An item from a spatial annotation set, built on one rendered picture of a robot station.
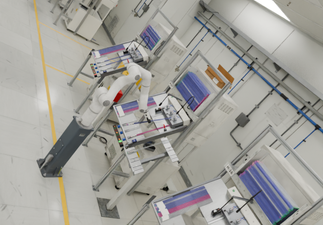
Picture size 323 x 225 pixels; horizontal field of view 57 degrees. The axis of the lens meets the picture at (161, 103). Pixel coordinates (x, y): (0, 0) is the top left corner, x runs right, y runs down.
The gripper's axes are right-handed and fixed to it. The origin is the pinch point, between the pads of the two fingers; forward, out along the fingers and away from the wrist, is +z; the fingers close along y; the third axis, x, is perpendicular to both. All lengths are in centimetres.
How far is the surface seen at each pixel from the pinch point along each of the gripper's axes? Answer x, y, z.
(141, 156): 23.7, -8.9, 41.6
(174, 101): -32.7, 35.7, 9.9
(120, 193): 52, -49, 47
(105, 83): 65, 153, 23
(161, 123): -10.8, 8.1, 15.7
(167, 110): -21.8, 22.1, 10.7
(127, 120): 27.7, 19.8, 6.1
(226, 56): -142, 208, 74
